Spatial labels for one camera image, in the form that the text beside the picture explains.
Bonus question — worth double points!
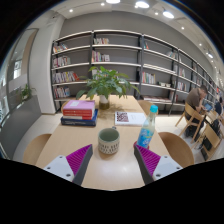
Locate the wooden chair near left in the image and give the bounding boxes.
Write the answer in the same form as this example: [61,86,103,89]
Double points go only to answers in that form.
[23,134,51,165]

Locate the green potted plant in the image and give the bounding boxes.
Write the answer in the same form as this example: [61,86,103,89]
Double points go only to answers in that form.
[76,66,139,109]

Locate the laptop on side table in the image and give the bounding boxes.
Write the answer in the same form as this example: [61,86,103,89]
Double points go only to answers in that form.
[204,103,213,112]

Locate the wooden chair under person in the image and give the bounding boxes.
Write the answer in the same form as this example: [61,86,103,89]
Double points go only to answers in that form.
[177,104,204,142]

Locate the wooden chair with bag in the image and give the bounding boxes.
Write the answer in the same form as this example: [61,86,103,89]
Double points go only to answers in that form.
[201,125,222,161]

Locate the seated person brown shirt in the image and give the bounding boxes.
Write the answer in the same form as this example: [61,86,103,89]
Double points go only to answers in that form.
[185,85,208,137]

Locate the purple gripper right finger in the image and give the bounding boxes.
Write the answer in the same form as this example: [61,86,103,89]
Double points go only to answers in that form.
[133,144,183,185]

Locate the wooden chair far right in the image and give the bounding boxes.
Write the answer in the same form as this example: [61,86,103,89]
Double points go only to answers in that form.
[138,100,153,115]

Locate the wooden chair near right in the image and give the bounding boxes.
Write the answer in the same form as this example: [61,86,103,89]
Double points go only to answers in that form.
[159,132,194,168]

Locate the clear blue-capped water bottle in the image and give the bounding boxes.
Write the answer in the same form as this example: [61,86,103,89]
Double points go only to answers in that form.
[137,105,158,148]

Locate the grey patterned ceramic mug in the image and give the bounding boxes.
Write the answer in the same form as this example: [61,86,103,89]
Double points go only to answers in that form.
[98,128,120,155]

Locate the long wooden table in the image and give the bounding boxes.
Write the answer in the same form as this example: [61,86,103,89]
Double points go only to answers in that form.
[34,94,171,192]

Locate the red middle book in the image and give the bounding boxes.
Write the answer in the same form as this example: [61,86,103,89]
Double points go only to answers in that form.
[62,116,93,120]

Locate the small plant on ledge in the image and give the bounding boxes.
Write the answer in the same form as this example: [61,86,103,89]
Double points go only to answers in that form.
[21,85,33,102]

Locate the large grey bookshelf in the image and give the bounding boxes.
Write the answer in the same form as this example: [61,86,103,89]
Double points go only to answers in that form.
[51,30,218,114]

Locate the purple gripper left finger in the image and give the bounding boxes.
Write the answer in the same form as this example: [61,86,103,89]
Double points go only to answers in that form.
[44,143,95,187]

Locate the dark blue bottom book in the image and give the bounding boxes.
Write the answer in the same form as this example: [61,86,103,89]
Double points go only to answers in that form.
[61,109,98,127]

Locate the pink top book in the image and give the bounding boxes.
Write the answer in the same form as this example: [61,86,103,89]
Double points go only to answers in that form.
[63,100,95,116]

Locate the wooden chair far left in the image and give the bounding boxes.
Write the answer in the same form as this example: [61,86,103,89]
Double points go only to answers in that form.
[61,100,69,113]

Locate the white open magazine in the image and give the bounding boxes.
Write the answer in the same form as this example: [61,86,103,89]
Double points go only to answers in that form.
[115,111,146,126]

